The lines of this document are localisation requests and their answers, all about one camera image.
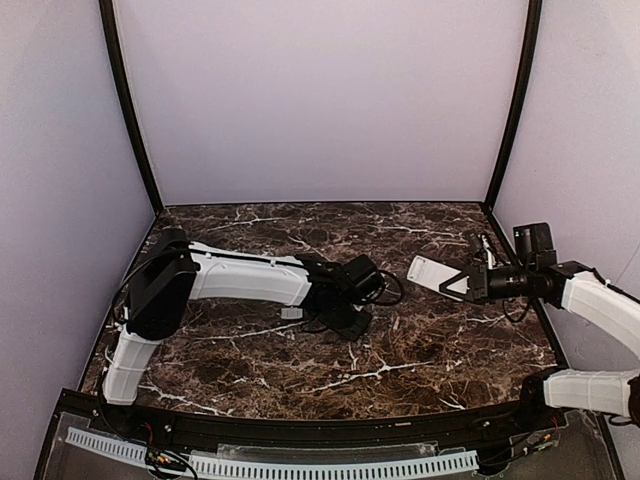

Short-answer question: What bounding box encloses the white remote control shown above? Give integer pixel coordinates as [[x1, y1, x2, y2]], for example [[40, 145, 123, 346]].
[[406, 256, 461, 296]]

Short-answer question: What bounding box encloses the white battery cover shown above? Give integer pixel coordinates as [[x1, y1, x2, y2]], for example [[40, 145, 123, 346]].
[[280, 307, 304, 320]]

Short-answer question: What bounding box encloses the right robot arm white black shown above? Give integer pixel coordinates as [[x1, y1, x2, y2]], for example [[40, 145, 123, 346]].
[[437, 222, 639, 425]]

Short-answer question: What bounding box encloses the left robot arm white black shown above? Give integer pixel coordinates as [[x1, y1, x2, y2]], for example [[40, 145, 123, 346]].
[[102, 229, 385, 406]]

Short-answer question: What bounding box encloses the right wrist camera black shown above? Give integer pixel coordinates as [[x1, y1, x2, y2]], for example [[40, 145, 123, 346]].
[[466, 232, 487, 257]]

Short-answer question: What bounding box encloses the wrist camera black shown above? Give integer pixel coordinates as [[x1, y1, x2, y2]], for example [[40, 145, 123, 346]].
[[344, 255, 384, 305], [466, 232, 487, 257]]

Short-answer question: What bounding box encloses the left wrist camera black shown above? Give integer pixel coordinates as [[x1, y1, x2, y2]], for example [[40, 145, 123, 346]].
[[344, 255, 384, 305]]

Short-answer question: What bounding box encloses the black curved front rail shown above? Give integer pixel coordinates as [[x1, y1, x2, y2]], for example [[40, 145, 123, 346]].
[[90, 402, 565, 451]]

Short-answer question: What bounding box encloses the right white cable duct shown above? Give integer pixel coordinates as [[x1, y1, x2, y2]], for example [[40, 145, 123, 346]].
[[190, 451, 479, 480]]

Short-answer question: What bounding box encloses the white cable duct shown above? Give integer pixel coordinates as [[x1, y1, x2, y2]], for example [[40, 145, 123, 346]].
[[190, 451, 479, 480], [65, 427, 146, 467]]

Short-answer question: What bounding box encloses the left white cable duct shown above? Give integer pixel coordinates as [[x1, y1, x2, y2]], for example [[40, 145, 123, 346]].
[[65, 427, 146, 467]]

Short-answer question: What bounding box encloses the right black frame post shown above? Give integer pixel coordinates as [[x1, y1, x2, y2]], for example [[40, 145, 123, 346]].
[[483, 0, 543, 211]]

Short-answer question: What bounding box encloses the black frame post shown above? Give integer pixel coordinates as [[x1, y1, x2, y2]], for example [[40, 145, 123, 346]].
[[483, 0, 543, 211], [98, 0, 164, 216]]

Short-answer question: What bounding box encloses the left black frame post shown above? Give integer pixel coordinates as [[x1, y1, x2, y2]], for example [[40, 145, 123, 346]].
[[98, 0, 164, 216]]

